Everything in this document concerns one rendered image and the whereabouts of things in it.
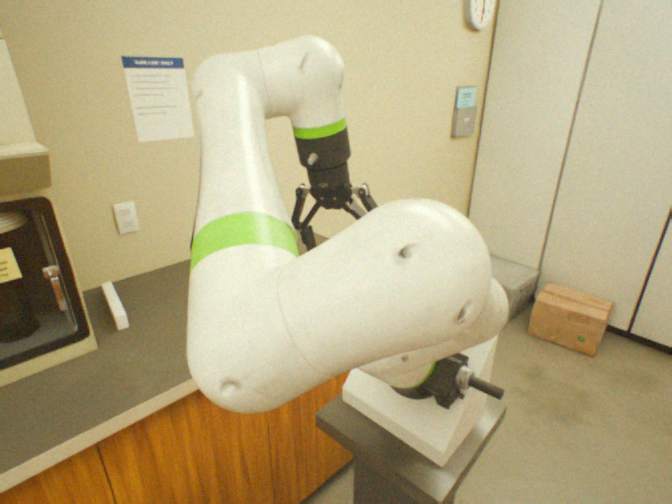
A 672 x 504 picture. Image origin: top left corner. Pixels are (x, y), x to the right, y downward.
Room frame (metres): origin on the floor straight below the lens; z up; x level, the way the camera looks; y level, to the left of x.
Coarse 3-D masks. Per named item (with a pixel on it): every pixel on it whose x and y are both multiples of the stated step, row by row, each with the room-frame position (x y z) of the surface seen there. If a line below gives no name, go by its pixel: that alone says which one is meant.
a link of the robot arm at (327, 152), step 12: (300, 144) 0.69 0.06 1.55; (312, 144) 0.68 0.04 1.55; (324, 144) 0.68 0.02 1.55; (336, 144) 0.68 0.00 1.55; (348, 144) 0.71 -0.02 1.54; (300, 156) 0.70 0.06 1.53; (312, 156) 0.67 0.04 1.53; (324, 156) 0.68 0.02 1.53; (336, 156) 0.68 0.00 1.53; (348, 156) 0.71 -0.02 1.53; (312, 168) 0.69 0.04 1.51; (324, 168) 0.69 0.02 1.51
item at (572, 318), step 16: (544, 288) 2.48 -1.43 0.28; (560, 288) 2.48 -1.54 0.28; (544, 304) 2.31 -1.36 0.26; (560, 304) 2.28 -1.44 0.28; (576, 304) 2.29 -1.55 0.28; (592, 304) 2.29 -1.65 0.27; (608, 304) 2.29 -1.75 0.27; (544, 320) 2.29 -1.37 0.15; (560, 320) 2.23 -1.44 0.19; (576, 320) 2.18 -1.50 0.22; (592, 320) 2.13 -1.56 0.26; (544, 336) 2.28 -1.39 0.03; (560, 336) 2.22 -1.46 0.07; (576, 336) 2.16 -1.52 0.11; (592, 336) 2.11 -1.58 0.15; (592, 352) 2.10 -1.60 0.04
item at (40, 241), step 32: (0, 224) 0.86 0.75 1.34; (32, 224) 0.90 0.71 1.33; (32, 256) 0.89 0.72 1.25; (64, 256) 0.93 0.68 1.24; (0, 288) 0.84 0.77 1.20; (32, 288) 0.87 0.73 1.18; (64, 288) 0.91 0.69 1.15; (0, 320) 0.82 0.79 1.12; (32, 320) 0.86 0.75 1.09; (64, 320) 0.90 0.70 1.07; (0, 352) 0.81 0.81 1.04; (32, 352) 0.84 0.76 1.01
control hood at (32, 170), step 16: (16, 144) 0.91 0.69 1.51; (32, 144) 0.91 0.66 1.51; (0, 160) 0.81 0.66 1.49; (16, 160) 0.83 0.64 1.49; (32, 160) 0.85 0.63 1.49; (48, 160) 0.88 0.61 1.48; (0, 176) 0.84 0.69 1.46; (16, 176) 0.86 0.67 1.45; (32, 176) 0.88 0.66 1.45; (48, 176) 0.90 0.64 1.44; (0, 192) 0.86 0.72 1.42
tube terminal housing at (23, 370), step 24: (0, 48) 0.94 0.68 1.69; (0, 72) 0.93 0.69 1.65; (0, 96) 0.92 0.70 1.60; (0, 120) 0.91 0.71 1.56; (24, 120) 0.94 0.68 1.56; (0, 144) 0.90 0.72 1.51; (24, 192) 0.91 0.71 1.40; (48, 192) 0.94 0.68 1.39; (72, 264) 0.95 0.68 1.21; (48, 360) 0.87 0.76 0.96; (0, 384) 0.80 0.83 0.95
